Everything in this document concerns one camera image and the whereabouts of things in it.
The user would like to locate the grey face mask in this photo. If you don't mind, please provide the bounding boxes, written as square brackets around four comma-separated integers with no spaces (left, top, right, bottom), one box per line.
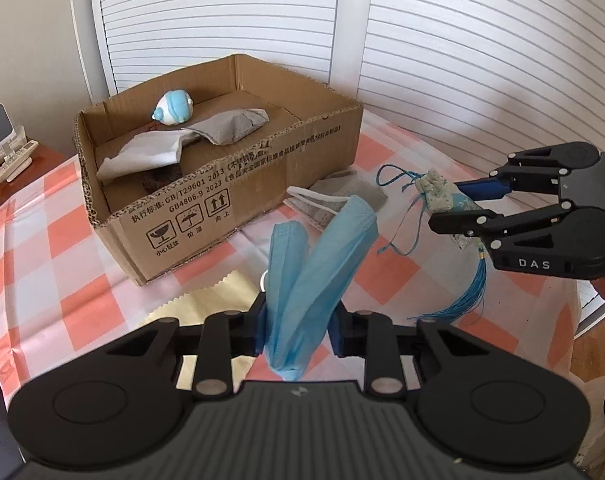
[285,170,386,229]

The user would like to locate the wooden nightstand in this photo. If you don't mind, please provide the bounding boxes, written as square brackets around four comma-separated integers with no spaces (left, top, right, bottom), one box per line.
[0,142,69,223]

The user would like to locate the pink checked tablecloth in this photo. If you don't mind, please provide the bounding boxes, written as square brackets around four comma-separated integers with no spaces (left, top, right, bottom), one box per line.
[0,110,581,406]

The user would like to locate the brown cardboard box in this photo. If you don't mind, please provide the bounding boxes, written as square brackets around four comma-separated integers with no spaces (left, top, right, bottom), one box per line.
[74,53,365,287]

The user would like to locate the blue white plush toy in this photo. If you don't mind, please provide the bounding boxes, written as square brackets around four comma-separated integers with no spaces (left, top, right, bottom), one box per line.
[151,90,196,125]

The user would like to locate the pale yellow cleaning cloth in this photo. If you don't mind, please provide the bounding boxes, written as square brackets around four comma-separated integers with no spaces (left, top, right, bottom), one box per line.
[141,270,264,392]

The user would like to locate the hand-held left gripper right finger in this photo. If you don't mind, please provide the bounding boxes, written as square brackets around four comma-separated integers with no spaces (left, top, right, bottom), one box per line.
[327,301,488,396]

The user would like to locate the blue face mask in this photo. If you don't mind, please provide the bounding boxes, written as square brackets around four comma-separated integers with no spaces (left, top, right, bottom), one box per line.
[264,196,379,382]

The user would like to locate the floral sachet with blue tassel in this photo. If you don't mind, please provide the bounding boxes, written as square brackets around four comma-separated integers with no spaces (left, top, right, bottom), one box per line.
[377,164,489,324]

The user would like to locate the brown scrunchie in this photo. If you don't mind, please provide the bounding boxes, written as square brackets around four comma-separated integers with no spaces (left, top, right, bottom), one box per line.
[141,165,184,194]

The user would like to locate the white louvered closet door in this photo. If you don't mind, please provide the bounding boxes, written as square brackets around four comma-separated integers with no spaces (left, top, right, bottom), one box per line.
[337,0,605,161]
[86,0,366,107]

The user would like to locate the white towel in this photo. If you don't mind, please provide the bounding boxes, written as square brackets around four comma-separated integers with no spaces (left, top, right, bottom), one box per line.
[96,129,189,182]

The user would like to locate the white remote controls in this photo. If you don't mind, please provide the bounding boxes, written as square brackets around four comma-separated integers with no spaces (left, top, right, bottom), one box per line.
[0,140,41,184]

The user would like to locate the grey fabric pouch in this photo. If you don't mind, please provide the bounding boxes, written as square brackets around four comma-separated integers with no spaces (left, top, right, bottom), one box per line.
[186,108,270,146]

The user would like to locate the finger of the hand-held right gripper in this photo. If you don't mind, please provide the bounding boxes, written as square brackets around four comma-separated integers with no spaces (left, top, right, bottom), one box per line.
[429,200,574,254]
[457,142,601,201]

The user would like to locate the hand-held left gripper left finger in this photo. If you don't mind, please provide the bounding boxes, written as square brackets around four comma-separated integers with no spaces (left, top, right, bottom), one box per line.
[100,292,269,401]

